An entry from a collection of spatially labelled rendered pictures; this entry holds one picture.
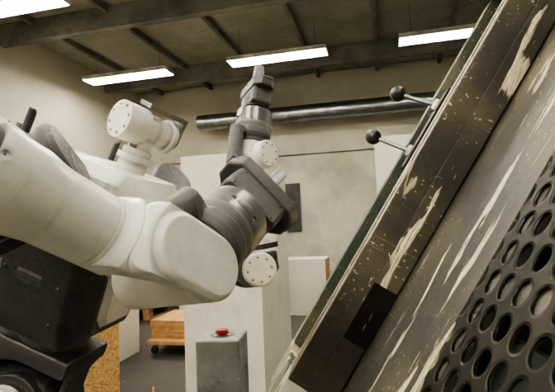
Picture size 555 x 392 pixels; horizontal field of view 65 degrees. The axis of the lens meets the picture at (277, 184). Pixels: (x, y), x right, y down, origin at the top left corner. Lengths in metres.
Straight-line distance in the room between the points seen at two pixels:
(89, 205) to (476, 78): 0.52
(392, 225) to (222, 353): 0.75
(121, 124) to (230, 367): 0.74
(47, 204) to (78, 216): 0.03
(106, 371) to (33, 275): 2.22
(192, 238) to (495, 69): 0.47
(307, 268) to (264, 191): 5.24
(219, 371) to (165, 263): 0.91
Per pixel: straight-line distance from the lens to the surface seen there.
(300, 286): 5.84
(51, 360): 0.83
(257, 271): 0.98
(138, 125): 0.77
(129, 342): 4.66
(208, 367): 1.27
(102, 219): 0.37
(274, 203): 0.57
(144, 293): 0.45
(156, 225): 0.38
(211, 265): 0.41
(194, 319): 3.37
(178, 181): 1.00
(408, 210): 0.62
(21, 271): 0.78
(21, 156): 0.34
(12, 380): 0.89
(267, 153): 1.00
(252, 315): 3.21
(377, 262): 0.62
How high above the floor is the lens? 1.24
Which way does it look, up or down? 5 degrees up
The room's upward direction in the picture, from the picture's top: 2 degrees counter-clockwise
